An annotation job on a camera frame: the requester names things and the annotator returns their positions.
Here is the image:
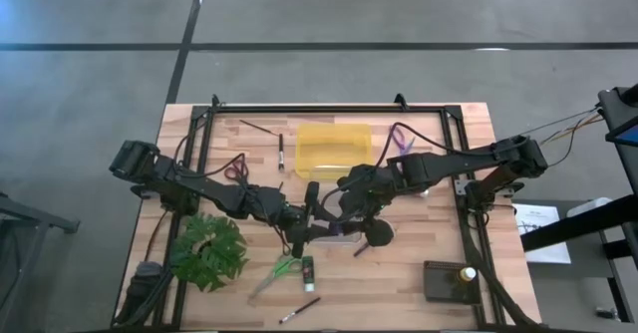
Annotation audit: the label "long thin black paintbrush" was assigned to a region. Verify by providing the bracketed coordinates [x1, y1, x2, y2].
[278, 296, 322, 325]

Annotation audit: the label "small black device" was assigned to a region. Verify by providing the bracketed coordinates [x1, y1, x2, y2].
[595, 306, 622, 322]

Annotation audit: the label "red-handled scissors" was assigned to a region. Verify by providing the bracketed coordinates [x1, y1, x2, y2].
[222, 154, 250, 184]

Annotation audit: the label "white paper sheet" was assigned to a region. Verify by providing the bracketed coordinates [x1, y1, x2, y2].
[512, 202, 572, 265]

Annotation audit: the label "black stand with screen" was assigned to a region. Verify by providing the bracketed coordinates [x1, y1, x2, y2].
[597, 83, 638, 194]

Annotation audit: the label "black cable bundle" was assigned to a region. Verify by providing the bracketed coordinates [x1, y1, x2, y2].
[113, 260, 175, 328]
[461, 207, 542, 330]

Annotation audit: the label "dark metal furniture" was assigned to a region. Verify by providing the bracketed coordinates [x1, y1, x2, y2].
[0, 190, 81, 333]

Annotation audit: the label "purple-handled scissors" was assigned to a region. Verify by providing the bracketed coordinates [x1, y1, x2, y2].
[388, 123, 416, 156]

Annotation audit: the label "white plastic object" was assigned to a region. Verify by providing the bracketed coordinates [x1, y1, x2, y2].
[566, 196, 613, 219]

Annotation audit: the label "green-handled scissors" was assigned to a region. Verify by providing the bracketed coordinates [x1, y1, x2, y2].
[247, 254, 304, 307]

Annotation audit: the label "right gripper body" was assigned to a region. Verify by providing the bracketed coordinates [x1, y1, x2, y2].
[341, 177, 393, 222]

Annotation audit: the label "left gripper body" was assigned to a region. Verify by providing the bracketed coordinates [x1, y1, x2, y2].
[278, 205, 313, 244]

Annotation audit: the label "coloured wire bundle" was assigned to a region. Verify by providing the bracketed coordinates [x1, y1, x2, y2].
[517, 104, 607, 169]

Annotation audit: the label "yellow plastic bin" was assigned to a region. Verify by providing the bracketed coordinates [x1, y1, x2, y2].
[294, 122, 374, 182]

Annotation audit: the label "green plant in white pot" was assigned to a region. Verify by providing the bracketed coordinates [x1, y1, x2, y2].
[168, 211, 250, 293]

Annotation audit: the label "green black glue stick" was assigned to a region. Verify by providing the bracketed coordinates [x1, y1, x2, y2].
[300, 255, 316, 293]

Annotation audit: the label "black paint bottle tray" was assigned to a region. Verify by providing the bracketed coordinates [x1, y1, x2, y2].
[422, 259, 482, 305]

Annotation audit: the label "black aluminium table frame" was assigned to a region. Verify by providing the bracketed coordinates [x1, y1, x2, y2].
[152, 103, 504, 332]

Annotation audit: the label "black desk structure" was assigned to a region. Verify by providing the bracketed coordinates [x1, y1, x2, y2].
[520, 192, 638, 333]

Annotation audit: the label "clear plastic bin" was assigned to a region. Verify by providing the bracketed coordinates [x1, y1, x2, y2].
[307, 166, 364, 247]

